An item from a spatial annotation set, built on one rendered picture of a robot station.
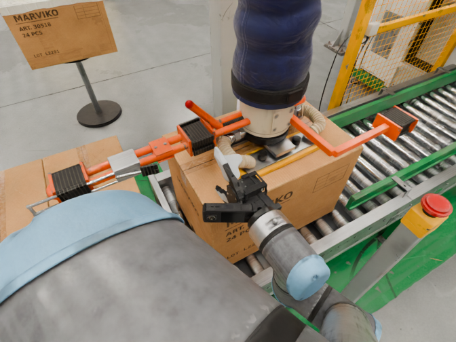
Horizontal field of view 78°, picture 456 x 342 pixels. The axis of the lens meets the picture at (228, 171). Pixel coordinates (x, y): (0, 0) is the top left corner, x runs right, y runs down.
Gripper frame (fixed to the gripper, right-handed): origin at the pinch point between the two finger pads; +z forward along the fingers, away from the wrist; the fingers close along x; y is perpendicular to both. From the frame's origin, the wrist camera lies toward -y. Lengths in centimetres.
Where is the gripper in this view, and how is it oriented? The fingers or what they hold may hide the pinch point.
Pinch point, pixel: (213, 168)
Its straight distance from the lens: 74.5
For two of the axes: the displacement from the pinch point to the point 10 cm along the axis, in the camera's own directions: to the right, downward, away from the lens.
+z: -5.1, -6.4, 5.8
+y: 8.6, -3.7, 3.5
